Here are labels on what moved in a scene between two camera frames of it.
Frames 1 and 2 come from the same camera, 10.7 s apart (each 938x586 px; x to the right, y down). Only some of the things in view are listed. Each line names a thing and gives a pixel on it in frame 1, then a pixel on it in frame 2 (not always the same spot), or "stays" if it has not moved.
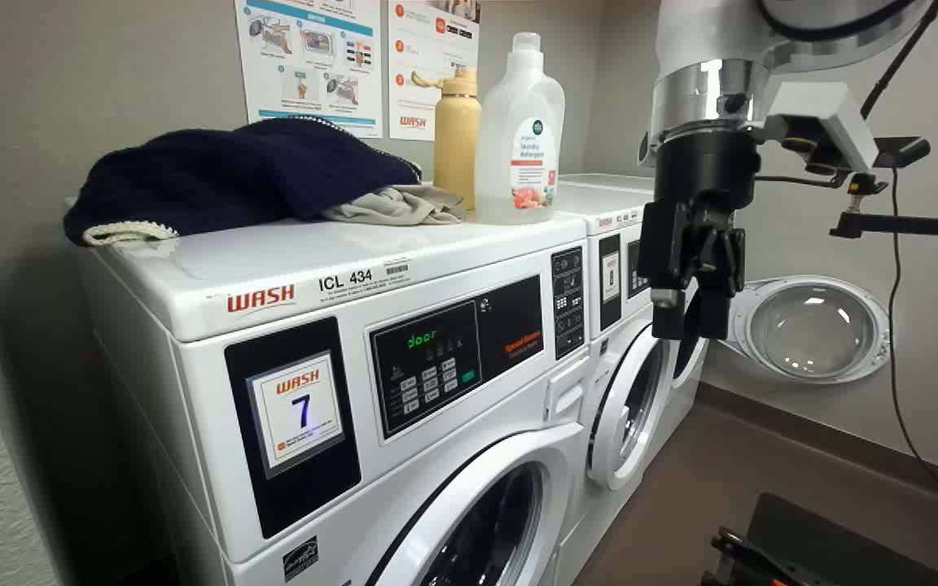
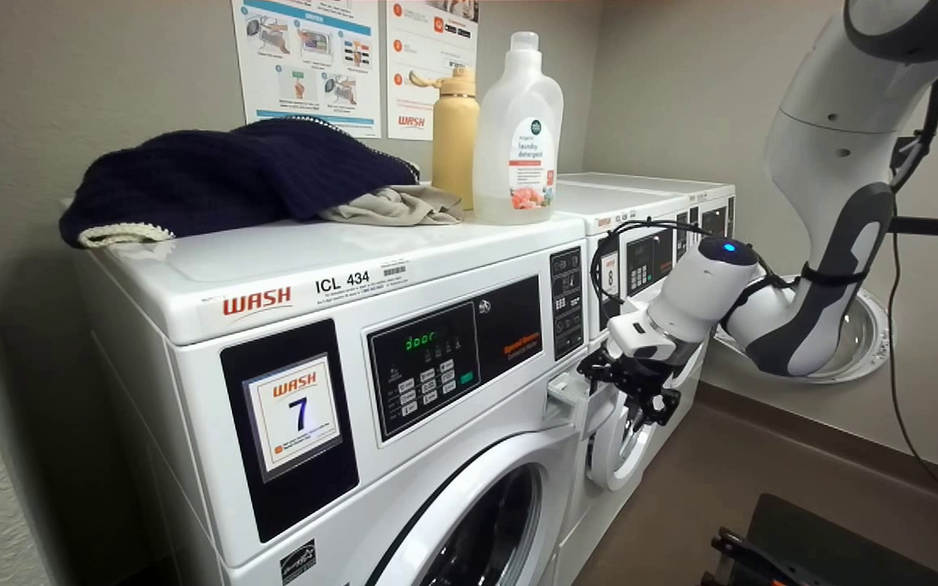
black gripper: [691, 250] -> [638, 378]
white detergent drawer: [565, 397] stays
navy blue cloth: [221, 177] stays
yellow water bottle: [458, 143] stays
